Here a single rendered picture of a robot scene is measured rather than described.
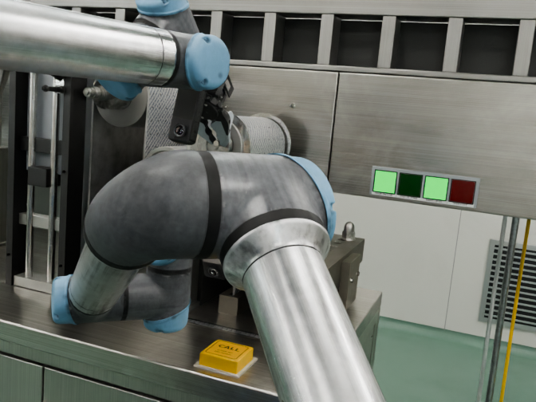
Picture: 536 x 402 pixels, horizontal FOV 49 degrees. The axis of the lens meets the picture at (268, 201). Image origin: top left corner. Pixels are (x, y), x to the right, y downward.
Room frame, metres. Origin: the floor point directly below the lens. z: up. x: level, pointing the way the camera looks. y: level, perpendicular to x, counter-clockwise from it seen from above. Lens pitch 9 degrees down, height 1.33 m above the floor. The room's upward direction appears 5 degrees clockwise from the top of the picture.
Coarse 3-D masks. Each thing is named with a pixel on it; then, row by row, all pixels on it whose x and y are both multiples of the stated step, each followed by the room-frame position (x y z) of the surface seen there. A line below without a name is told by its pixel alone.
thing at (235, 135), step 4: (232, 124) 1.20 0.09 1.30; (232, 128) 1.20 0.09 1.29; (236, 128) 1.20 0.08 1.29; (232, 132) 1.20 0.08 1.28; (236, 132) 1.20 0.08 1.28; (232, 136) 1.20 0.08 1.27; (236, 136) 1.19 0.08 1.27; (240, 136) 1.19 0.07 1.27; (196, 140) 1.23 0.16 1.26; (236, 140) 1.19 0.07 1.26; (240, 140) 1.19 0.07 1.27; (196, 144) 1.23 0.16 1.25; (236, 144) 1.19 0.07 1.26; (240, 144) 1.19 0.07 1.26; (192, 148) 1.23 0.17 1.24; (196, 148) 1.23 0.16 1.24; (236, 148) 1.19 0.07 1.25; (240, 148) 1.19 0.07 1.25; (240, 152) 1.19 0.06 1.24
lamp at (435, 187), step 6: (426, 180) 1.38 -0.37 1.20; (432, 180) 1.37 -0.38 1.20; (438, 180) 1.37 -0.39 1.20; (444, 180) 1.36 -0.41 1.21; (426, 186) 1.38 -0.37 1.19; (432, 186) 1.37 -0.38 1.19; (438, 186) 1.37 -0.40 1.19; (444, 186) 1.36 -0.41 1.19; (426, 192) 1.38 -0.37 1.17; (432, 192) 1.37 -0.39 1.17; (438, 192) 1.37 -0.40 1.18; (444, 192) 1.36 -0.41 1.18; (432, 198) 1.37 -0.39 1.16; (438, 198) 1.37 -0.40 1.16; (444, 198) 1.36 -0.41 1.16
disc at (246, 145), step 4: (236, 116) 1.21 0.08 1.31; (236, 120) 1.20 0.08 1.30; (240, 120) 1.20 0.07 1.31; (236, 124) 1.20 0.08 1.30; (240, 124) 1.20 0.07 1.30; (244, 124) 1.20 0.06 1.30; (240, 128) 1.20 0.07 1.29; (244, 128) 1.20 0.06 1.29; (240, 132) 1.20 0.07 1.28; (244, 132) 1.20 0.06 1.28; (248, 132) 1.20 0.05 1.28; (244, 136) 1.20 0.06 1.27; (248, 136) 1.19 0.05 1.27; (244, 140) 1.20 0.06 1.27; (248, 140) 1.19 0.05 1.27; (244, 144) 1.20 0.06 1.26; (248, 144) 1.19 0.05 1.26; (188, 148) 1.24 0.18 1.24; (244, 148) 1.20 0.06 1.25; (248, 148) 1.19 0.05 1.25; (244, 152) 1.20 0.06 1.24; (248, 152) 1.19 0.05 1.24
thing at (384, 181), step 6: (378, 174) 1.42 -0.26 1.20; (384, 174) 1.41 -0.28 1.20; (390, 174) 1.41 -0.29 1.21; (378, 180) 1.42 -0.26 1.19; (384, 180) 1.41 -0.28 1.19; (390, 180) 1.41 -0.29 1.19; (378, 186) 1.42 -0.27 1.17; (384, 186) 1.41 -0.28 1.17; (390, 186) 1.41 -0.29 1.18; (390, 192) 1.41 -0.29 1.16
